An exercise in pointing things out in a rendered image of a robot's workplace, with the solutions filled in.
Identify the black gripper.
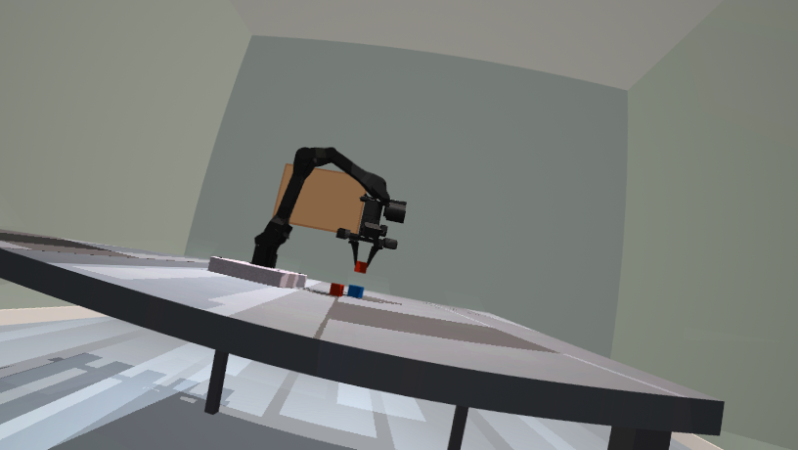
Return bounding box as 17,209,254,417
335,215,397,268

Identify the blue cube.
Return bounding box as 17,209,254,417
347,285,364,298

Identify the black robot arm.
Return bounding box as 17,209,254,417
249,147,407,269

